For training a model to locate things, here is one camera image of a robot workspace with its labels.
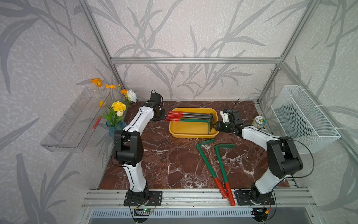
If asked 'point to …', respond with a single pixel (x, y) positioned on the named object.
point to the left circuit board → (142, 212)
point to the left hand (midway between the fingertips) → (162, 116)
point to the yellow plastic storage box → (194, 129)
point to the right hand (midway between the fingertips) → (214, 124)
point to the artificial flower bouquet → (116, 113)
